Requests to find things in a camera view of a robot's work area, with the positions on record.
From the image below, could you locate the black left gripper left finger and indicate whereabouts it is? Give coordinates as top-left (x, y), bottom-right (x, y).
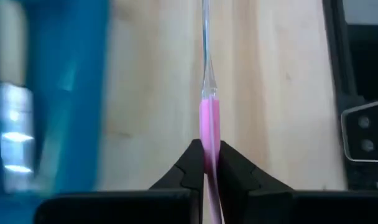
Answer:
top-left (35, 138), bottom-right (206, 224)

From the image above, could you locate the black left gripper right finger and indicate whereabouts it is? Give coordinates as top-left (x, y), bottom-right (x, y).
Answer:
top-left (216, 140), bottom-right (378, 224)

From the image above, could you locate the teal plastic bin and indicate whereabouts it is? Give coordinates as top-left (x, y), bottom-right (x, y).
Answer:
top-left (0, 0), bottom-right (111, 224)

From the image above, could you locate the black two-lens camera box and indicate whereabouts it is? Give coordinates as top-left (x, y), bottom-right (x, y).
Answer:
top-left (340, 100), bottom-right (378, 164)

